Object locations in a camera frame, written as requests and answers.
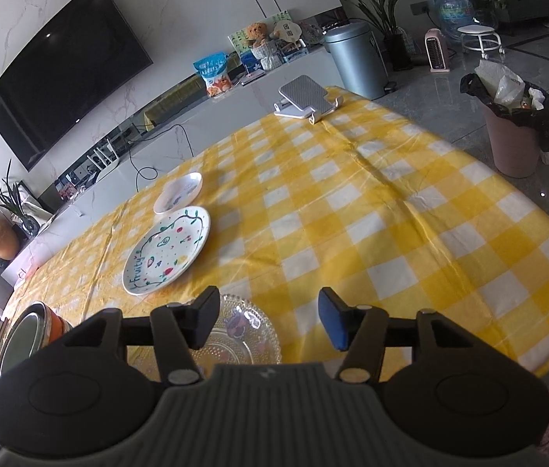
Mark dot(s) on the round paper fan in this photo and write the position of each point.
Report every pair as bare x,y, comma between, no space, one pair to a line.
288,31

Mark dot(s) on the small photo frame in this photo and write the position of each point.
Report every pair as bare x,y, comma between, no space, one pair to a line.
67,188

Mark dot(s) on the black trash bag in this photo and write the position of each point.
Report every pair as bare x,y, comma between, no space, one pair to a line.
544,116

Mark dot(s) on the green painted picture card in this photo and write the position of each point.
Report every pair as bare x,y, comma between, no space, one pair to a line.
238,39

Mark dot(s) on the orange round vase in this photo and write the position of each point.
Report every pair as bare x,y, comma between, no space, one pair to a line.
3,241

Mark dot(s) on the white paper bag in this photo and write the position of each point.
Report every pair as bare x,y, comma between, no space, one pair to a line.
36,204

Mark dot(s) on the brown teddy bear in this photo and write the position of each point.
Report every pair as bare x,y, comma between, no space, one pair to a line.
258,33

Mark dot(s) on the clear glass plate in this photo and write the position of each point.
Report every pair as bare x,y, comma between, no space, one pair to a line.
250,335

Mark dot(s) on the wall socket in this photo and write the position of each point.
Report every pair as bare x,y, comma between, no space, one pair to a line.
419,8

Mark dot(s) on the white fruit-print plate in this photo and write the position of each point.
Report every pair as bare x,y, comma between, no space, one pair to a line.
170,253

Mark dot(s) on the green plant in dark vase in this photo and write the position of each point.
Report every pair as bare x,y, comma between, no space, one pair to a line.
14,202

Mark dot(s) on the small white dish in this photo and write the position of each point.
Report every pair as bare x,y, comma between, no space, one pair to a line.
177,194

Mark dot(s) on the yellow cloth in console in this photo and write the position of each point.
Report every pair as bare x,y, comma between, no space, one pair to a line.
172,102

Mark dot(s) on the white rolling stool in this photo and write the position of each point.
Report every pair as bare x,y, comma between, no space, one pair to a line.
479,34

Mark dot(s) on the pink trash bin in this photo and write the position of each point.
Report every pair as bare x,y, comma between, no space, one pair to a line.
515,146

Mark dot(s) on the white router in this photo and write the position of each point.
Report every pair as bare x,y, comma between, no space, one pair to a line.
101,155

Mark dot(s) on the small blue box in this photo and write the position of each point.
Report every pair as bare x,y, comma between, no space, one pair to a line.
250,64

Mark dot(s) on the grey smartphone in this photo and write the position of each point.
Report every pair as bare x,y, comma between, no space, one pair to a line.
303,92

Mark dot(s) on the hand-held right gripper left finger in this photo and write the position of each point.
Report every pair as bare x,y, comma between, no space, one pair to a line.
206,318

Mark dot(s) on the blue-grey pedal bin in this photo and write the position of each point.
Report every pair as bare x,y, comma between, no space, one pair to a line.
357,61

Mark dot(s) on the pink space heater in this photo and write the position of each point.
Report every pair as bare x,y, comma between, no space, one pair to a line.
437,51

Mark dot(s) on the blue snack bag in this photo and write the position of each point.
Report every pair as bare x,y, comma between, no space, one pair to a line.
213,75

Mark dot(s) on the water jug with pump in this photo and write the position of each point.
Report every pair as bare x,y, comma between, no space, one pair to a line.
454,9

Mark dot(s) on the potted snake plant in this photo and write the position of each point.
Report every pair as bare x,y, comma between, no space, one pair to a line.
381,5

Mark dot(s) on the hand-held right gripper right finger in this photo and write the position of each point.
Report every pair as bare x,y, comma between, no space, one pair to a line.
335,321

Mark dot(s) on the yellow checked tablecloth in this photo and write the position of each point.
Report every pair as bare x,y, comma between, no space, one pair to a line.
376,224

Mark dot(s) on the black wall television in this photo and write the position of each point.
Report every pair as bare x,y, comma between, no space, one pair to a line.
60,73

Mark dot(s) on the orange steel-lined bowl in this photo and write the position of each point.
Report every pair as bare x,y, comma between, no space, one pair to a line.
58,330

